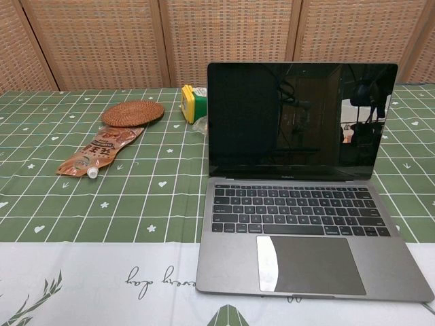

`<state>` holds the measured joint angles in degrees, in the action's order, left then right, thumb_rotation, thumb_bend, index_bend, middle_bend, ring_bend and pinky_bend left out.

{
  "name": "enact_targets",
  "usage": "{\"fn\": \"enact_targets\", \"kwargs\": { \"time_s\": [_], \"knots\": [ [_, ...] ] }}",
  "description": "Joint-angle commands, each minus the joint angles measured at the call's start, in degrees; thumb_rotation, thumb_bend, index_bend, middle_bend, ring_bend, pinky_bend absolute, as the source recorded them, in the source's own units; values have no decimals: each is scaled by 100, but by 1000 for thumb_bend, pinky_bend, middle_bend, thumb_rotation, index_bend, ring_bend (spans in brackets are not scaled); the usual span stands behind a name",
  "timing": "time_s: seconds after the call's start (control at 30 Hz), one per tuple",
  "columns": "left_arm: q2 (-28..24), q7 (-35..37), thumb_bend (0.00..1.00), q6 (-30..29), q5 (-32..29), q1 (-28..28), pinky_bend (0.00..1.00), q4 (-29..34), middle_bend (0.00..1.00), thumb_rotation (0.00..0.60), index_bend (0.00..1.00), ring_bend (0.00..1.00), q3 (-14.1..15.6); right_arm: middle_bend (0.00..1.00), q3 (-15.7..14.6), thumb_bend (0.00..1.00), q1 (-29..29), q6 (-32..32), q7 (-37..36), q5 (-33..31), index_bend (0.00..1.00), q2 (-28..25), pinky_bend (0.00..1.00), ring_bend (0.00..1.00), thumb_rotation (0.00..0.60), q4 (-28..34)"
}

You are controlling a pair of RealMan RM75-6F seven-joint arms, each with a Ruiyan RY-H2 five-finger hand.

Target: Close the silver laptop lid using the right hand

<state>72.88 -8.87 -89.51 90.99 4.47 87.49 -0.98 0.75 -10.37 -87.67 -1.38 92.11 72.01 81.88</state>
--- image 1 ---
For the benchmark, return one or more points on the yellow green plastic container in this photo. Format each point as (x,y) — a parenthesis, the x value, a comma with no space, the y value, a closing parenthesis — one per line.
(195,105)

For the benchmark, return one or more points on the brown spout drink pouch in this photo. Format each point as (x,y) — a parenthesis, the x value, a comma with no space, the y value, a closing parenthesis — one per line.
(102,149)

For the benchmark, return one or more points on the bread in clear plastic bag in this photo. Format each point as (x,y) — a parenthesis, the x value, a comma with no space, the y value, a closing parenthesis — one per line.
(201,125)

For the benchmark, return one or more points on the silver grey laptop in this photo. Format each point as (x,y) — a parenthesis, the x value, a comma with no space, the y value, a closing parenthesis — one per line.
(306,271)

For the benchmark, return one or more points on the round woven rattan coaster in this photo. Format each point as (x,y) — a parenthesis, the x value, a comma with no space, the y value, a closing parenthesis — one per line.
(133,113)

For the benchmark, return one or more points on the woven rattan folding screen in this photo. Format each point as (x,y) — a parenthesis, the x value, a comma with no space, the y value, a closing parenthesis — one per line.
(102,44)

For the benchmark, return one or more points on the green checkered tablecloth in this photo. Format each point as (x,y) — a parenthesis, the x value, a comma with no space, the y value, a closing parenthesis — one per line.
(102,220)

